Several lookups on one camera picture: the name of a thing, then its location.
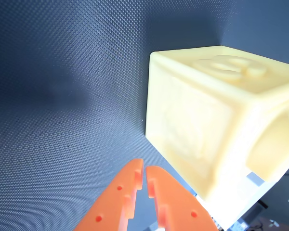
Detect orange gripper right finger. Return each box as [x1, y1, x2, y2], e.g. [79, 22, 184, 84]
[145, 165, 220, 231]

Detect dark blue textured mat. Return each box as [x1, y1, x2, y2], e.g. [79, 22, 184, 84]
[0, 0, 289, 231]

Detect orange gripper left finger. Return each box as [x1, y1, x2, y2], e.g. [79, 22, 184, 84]
[73, 158, 145, 231]

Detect pale yellow embossed block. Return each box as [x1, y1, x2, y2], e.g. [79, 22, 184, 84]
[144, 45, 289, 202]

